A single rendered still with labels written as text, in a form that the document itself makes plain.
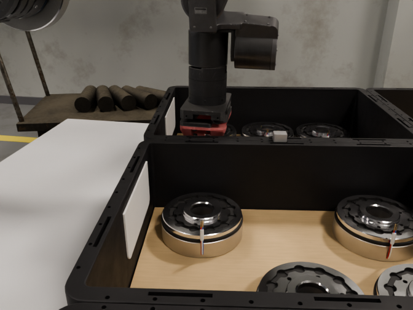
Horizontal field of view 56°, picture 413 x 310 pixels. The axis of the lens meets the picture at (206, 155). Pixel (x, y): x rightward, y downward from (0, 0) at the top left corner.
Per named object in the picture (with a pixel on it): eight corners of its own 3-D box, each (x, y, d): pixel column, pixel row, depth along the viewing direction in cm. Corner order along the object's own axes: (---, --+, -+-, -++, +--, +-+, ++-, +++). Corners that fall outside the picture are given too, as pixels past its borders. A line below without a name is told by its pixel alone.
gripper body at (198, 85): (231, 103, 64) (233, 58, 61) (224, 125, 55) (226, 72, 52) (192, 101, 65) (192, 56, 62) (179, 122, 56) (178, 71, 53)
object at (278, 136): (273, 142, 53) (273, 134, 52) (272, 138, 54) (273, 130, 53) (286, 143, 53) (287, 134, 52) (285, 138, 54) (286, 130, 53)
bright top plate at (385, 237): (345, 240, 45) (345, 235, 45) (329, 196, 54) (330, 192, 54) (436, 246, 44) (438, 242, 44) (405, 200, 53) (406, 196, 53)
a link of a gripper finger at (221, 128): (228, 155, 65) (230, 101, 62) (224, 174, 59) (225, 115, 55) (188, 152, 66) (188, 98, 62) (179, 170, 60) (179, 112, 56)
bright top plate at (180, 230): (158, 239, 45) (158, 235, 45) (166, 195, 54) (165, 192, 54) (245, 239, 45) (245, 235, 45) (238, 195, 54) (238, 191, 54)
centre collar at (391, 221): (362, 225, 47) (364, 221, 47) (353, 203, 51) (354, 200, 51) (405, 227, 46) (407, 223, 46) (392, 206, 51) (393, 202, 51)
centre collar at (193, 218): (181, 223, 47) (181, 219, 47) (183, 202, 52) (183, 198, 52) (222, 223, 47) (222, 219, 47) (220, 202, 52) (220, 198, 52)
